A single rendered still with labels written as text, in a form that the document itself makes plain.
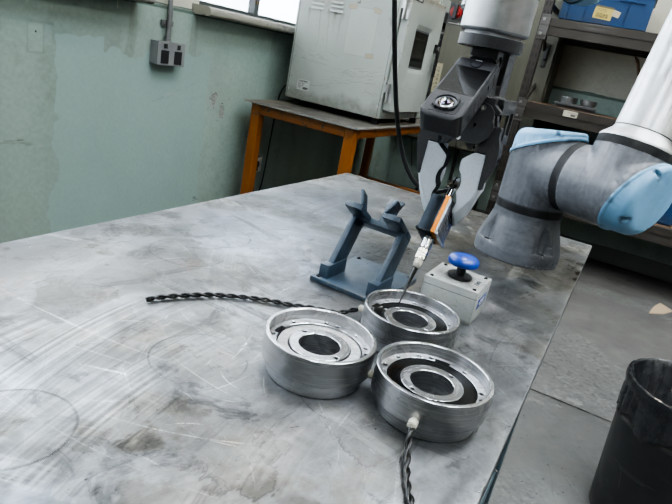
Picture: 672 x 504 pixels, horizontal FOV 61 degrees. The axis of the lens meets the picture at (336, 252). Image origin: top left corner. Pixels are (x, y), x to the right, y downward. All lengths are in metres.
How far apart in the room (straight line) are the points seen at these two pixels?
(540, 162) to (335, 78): 1.99
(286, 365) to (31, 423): 0.20
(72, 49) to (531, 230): 1.69
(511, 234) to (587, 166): 0.17
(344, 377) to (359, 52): 2.43
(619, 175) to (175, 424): 0.71
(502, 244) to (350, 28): 2.00
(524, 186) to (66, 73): 1.66
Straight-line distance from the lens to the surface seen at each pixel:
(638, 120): 0.98
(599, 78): 4.52
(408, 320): 0.66
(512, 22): 0.67
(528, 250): 1.03
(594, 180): 0.95
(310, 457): 0.46
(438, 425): 0.49
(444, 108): 0.59
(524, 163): 1.02
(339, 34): 2.91
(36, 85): 2.18
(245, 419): 0.48
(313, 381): 0.50
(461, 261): 0.73
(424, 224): 0.67
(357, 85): 2.84
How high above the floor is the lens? 1.09
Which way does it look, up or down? 19 degrees down
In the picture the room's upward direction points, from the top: 11 degrees clockwise
